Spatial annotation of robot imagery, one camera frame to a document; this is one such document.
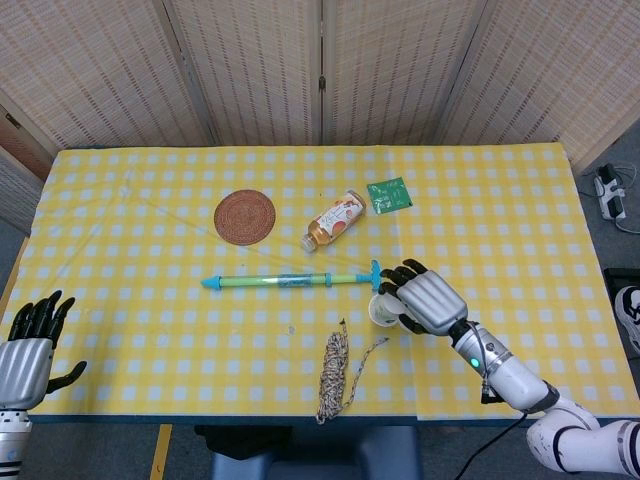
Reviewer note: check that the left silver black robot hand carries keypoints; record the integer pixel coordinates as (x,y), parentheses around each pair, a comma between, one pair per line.
(25,370)

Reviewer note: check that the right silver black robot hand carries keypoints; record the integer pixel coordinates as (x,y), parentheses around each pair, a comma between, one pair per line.
(430,300)

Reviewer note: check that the white paper cup floral print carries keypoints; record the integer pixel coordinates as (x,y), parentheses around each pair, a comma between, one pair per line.
(380,312)

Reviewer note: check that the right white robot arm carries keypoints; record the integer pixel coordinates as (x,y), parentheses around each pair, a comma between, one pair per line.
(520,380)

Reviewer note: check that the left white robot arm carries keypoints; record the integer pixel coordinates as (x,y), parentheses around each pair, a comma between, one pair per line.
(12,445)

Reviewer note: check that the green square sachet packet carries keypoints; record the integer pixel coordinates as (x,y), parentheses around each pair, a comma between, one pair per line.
(390,196)

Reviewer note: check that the plastic juice drink bottle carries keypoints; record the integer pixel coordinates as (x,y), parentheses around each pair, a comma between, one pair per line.
(335,220)

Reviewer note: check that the yellow white checkered tablecloth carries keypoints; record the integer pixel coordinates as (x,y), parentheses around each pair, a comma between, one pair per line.
(150,310)

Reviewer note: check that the blue green water squirter toy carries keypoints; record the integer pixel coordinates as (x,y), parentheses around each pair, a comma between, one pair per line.
(260,281)

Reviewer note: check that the black floor mat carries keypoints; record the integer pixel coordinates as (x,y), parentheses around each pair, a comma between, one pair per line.
(620,277)

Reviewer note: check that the black white sneaker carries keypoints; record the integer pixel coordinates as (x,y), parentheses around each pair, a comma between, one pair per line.
(630,320)

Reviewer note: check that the round woven rattan coaster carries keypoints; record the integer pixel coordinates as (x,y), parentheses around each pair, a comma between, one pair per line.
(245,217)

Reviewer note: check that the white power strip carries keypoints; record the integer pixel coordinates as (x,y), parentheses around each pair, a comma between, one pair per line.
(611,192)

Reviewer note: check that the woven folding screen panel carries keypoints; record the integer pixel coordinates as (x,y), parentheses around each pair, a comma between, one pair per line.
(250,65)
(100,70)
(395,65)
(555,75)

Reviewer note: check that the brass screen hinge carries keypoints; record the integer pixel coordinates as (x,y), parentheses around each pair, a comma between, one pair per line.
(322,83)

